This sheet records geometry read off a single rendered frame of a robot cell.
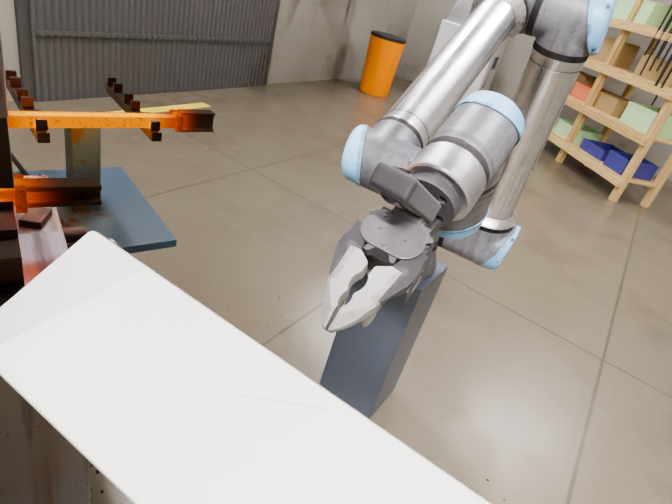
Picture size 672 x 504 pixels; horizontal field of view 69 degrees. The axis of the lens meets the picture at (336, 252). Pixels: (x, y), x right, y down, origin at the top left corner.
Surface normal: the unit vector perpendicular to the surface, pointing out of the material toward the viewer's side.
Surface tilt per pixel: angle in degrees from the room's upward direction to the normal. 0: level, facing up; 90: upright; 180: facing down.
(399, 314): 90
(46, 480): 90
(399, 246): 30
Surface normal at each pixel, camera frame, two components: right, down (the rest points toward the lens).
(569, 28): -0.51, 0.55
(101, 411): -0.05, -0.55
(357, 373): -0.55, 0.31
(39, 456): 0.51, 0.55
